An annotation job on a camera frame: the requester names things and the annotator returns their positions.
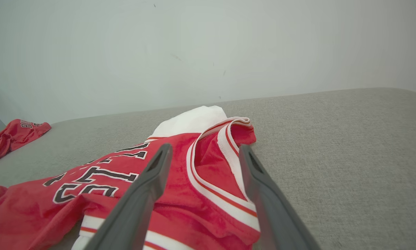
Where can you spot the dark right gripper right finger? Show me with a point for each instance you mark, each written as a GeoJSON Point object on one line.
{"type": "Point", "coordinates": [273, 211]}

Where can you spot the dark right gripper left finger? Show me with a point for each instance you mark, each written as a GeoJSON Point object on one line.
{"type": "Point", "coordinates": [138, 201]}

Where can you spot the red white basketball jersey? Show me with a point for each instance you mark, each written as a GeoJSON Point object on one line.
{"type": "Point", "coordinates": [201, 194]}

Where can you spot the red shorts with white band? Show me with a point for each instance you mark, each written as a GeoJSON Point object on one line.
{"type": "Point", "coordinates": [17, 133]}

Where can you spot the grey fabric sofa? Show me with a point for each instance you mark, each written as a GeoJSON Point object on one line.
{"type": "Point", "coordinates": [350, 156]}

